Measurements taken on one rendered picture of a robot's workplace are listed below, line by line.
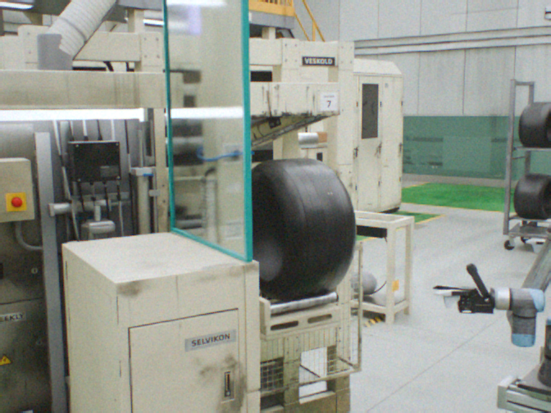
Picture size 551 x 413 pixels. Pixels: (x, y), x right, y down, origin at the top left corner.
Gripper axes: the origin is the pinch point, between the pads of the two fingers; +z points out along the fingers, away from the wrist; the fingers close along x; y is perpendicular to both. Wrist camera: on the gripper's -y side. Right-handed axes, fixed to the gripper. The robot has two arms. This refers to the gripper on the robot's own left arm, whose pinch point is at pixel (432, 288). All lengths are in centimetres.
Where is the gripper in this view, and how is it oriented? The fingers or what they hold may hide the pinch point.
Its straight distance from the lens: 237.0
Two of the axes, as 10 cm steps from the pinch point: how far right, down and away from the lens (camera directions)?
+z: -9.8, -0.3, 2.1
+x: 2.1, -0.3, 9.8
